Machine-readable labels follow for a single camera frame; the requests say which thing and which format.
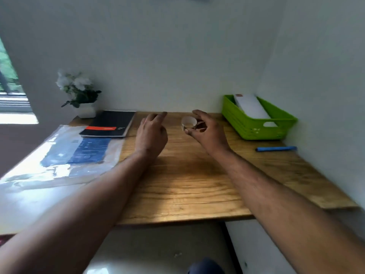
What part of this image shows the white flower plant in pot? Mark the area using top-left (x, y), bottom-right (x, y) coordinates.
top-left (56, 71), bottom-right (102, 119)

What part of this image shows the blue pen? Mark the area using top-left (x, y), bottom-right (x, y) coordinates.
top-left (255, 146), bottom-right (298, 153)

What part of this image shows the person's right leg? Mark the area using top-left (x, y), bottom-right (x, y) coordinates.
top-left (187, 258), bottom-right (226, 274)

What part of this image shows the green plastic basket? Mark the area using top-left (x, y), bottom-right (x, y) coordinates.
top-left (222, 94), bottom-right (298, 141)

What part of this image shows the clear plastic wrapper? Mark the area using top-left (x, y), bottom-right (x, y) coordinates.
top-left (0, 124), bottom-right (125, 194)

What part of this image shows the person's right hand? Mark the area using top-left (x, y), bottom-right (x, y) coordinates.
top-left (184, 110), bottom-right (232, 156)

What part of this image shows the person's left hand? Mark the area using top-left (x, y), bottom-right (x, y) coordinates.
top-left (134, 112), bottom-right (169, 162)

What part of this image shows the white paper envelope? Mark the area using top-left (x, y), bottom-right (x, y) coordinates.
top-left (233, 94), bottom-right (278, 127)

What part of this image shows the person's right forearm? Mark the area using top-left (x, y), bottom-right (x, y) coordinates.
top-left (212, 148), bottom-right (365, 274)

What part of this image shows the black table leg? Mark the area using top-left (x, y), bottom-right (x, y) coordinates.
top-left (221, 222), bottom-right (243, 274)

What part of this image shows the person's left forearm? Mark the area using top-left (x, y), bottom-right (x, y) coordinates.
top-left (0, 151), bottom-right (152, 274)

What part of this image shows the grey window frame rail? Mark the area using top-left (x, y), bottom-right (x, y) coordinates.
top-left (0, 92), bottom-right (32, 113)

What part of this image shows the patterned tape roll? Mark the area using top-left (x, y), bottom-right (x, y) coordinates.
top-left (181, 116), bottom-right (198, 132)

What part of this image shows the black notebook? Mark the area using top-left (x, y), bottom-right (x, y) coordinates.
top-left (79, 110), bottom-right (136, 138)

